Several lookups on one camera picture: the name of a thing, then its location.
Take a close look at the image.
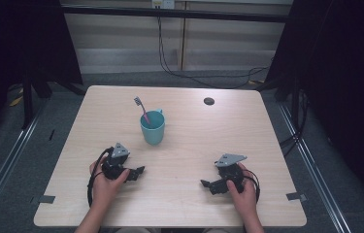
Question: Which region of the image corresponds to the white wall socket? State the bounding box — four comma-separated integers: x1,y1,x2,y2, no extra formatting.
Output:
151,0,176,10

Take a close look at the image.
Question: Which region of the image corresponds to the black wall cable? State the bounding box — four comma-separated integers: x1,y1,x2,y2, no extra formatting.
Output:
156,7,271,90

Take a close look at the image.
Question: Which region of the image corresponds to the yellow floor tape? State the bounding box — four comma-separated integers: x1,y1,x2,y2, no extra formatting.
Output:
9,94,24,108

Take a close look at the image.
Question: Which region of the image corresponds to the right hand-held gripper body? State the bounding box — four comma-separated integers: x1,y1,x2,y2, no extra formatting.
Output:
214,152,248,194

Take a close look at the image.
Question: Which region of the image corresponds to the metal floor rail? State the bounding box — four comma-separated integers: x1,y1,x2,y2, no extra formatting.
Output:
0,105,43,226
278,102,352,233

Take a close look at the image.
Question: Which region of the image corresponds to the grey tape piece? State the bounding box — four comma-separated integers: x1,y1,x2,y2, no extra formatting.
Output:
38,194,56,205
285,191,308,202

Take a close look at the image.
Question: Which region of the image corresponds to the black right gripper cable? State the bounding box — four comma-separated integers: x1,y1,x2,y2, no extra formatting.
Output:
243,168,262,204

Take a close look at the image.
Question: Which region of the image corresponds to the person's right hand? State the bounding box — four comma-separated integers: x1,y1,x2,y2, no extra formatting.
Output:
226,162,260,218

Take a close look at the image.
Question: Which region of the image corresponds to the person's left hand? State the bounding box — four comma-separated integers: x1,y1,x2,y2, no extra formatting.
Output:
88,157,131,208

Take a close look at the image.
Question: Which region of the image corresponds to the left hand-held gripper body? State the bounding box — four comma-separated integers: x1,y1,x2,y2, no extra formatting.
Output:
101,142,131,182

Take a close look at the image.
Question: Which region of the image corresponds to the black metal stand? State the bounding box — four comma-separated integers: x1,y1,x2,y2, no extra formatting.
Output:
21,72,53,130

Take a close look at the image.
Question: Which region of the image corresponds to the dark curtain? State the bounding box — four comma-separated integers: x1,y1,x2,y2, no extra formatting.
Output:
0,0,84,147
264,0,364,213

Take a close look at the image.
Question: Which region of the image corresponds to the black horizontal bar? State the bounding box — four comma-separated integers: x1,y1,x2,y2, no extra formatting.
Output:
60,5,290,24

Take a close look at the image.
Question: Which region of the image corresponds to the pink toothbrush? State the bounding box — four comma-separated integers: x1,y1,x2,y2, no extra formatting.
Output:
133,96,151,126

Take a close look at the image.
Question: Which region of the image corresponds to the black floor cable bundle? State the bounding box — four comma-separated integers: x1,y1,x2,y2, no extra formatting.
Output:
279,88,311,158

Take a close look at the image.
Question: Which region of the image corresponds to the teal cup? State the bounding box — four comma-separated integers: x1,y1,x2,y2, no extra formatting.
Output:
139,108,167,147

